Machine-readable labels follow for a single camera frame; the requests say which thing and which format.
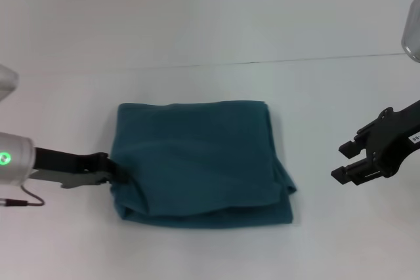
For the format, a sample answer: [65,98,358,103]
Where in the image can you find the teal blue t-shirt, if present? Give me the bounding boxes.
[110,99,298,228]

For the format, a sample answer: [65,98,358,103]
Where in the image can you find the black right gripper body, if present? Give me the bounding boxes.
[366,99,420,178]

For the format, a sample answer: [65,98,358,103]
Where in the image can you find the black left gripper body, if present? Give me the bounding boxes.
[31,147,111,190]

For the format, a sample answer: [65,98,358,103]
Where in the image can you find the thin dark red cable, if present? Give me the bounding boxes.
[0,184,45,209]

